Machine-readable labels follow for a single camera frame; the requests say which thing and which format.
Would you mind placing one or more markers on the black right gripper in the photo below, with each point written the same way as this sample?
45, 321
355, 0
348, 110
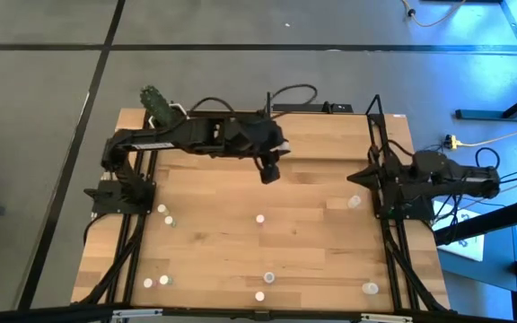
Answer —
397, 179

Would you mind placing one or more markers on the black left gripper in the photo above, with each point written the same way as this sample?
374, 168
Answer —
258, 137

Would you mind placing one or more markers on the white translucent medicine bottle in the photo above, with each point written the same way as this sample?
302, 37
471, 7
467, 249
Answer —
370, 288
354, 201
269, 277

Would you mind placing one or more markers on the pink medicine bottle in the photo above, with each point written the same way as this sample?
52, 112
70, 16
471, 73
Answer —
147, 283
259, 296
260, 218

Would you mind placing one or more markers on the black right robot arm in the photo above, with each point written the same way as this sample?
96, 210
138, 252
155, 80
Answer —
465, 179

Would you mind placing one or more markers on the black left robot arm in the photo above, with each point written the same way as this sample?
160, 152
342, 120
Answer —
173, 137

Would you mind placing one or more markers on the wooden shelf board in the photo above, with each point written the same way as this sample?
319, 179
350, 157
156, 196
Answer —
326, 139

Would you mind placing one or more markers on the black shelf side panel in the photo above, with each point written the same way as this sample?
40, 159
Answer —
268, 101

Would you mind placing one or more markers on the green medicine bottle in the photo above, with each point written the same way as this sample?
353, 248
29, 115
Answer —
164, 280
169, 220

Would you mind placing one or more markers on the yellow power plug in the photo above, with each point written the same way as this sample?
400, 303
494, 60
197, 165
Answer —
453, 142

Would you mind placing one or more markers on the white printed sheet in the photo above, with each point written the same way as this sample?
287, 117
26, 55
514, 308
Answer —
465, 249

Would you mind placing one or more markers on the black desk beam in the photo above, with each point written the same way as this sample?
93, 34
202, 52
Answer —
487, 222

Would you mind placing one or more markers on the green cactus plant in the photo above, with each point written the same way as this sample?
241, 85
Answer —
155, 103

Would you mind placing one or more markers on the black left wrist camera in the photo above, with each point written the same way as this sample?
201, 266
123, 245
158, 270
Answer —
270, 174

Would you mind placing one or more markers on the blue-lit metal table frame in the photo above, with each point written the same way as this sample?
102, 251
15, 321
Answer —
487, 114

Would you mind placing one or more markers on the silver metal bracket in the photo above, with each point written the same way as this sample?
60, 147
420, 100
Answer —
137, 313
386, 317

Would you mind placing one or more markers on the black aluminium table frame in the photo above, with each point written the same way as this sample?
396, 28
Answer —
222, 315

